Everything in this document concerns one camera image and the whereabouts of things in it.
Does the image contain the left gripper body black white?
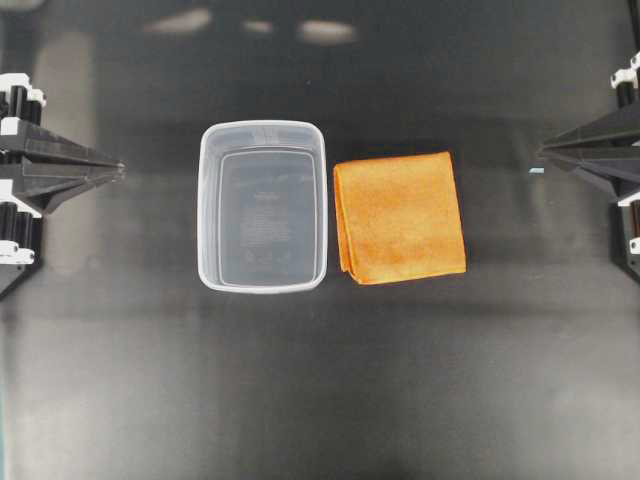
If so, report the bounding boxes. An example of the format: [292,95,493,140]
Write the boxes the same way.
[1,73,46,298]

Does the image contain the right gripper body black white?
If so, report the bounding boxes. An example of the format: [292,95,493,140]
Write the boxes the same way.
[611,52,639,279]

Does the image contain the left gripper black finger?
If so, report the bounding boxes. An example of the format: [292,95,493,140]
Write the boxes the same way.
[21,167,124,215]
[17,121,125,171]

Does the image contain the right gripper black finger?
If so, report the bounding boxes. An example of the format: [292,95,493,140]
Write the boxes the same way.
[538,148,639,199]
[538,103,639,155]

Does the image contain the clear plastic container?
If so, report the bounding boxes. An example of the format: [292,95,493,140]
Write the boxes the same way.
[197,120,328,294]

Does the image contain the orange folded towel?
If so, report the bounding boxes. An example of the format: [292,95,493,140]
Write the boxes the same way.
[333,151,467,285]

